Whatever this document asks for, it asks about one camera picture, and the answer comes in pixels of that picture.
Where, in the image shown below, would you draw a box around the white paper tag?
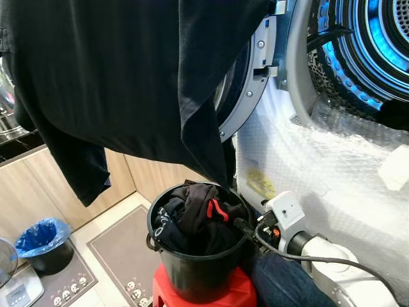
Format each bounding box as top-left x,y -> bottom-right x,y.
378,145 -> 409,192

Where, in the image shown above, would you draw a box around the grey panda floor mat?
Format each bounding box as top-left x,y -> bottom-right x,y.
86,205 -> 168,307
26,255 -> 98,307

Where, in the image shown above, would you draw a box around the black bin with blue bag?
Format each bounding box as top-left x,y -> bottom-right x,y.
14,218 -> 75,276

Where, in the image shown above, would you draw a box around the black plastic bucket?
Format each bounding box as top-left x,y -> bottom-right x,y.
146,182 -> 256,304

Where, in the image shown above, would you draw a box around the black stone countertop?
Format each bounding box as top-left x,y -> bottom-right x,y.
0,127 -> 47,164

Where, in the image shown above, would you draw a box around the black garment in drum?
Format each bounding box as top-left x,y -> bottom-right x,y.
376,98 -> 409,132

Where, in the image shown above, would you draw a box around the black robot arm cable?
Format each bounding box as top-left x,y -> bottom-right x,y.
254,223 -> 401,303

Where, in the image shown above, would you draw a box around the yellow washer sticker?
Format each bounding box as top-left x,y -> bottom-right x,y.
246,168 -> 276,201

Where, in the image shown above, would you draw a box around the light wooden cabinet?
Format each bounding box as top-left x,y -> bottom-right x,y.
0,146 -> 213,245

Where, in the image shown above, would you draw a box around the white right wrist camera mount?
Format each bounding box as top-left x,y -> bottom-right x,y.
265,191 -> 308,235

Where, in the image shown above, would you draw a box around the large black garment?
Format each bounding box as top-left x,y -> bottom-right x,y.
0,0 -> 277,207

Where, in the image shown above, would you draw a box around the red plastic stool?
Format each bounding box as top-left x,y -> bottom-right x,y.
152,265 -> 258,307

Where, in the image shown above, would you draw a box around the white bubble-wrapped washing machine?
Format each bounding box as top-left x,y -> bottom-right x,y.
233,0 -> 409,307

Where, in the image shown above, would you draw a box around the grey round washer door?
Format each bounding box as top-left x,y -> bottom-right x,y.
214,0 -> 288,143

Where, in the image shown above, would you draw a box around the white bathroom scale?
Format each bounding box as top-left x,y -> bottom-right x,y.
0,280 -> 45,307

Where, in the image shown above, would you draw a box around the black clothes with red trim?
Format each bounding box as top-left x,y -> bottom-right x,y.
153,180 -> 249,256

